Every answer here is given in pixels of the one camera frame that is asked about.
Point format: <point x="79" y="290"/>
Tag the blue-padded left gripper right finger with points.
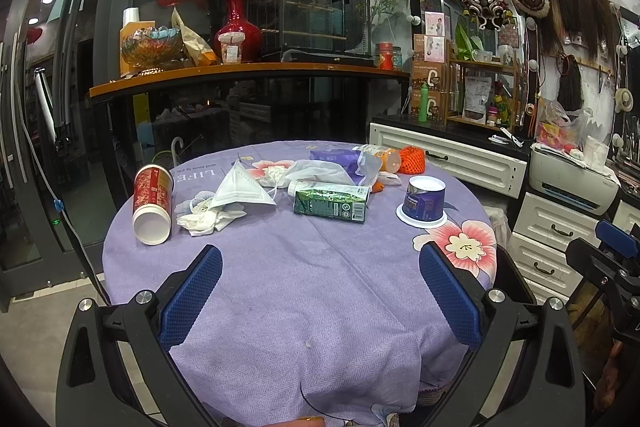
<point x="546" y="386"/>

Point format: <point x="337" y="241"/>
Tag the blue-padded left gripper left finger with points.
<point x="94" y="388"/>

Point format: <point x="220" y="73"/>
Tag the red paper cup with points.
<point x="151" y="209"/>

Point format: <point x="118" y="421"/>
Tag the white tissue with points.
<point x="199" y="216"/>

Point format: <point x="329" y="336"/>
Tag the purple yogurt cup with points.
<point x="424" y="203"/>

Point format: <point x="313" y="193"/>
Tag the white face mask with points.
<point x="239" y="187"/>

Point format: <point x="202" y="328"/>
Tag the orange foam fruit net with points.
<point x="412" y="160"/>

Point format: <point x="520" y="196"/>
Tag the orange-white drink bottle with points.
<point x="391" y="159"/>

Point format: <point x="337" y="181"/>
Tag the green milk carton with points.
<point x="331" y="201"/>

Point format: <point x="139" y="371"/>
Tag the clear plastic bag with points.
<point x="346" y="167"/>

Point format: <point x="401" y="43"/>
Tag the white drawer cabinet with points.
<point x="539" y="241"/>

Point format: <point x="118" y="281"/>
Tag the white printer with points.
<point x="568" y="180"/>

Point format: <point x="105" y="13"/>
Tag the white long desk drawer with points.
<point x="497" y="172"/>

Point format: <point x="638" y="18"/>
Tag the purple floral tablecloth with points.
<point x="311" y="315"/>

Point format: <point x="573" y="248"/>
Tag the wooden shelf rack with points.
<point x="484" y="94"/>

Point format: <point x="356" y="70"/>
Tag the green bottle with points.
<point x="423" y="105"/>

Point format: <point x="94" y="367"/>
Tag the red tin can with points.
<point x="385" y="51"/>

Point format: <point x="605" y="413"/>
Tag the glass fruit bowl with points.
<point x="152" y="47"/>

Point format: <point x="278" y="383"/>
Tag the wooden counter shelf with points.
<point x="173" y="78"/>

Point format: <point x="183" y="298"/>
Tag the red ceramic vase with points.
<point x="237" y="21"/>

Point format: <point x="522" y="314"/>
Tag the black glass display case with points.
<point x="323" y="31"/>

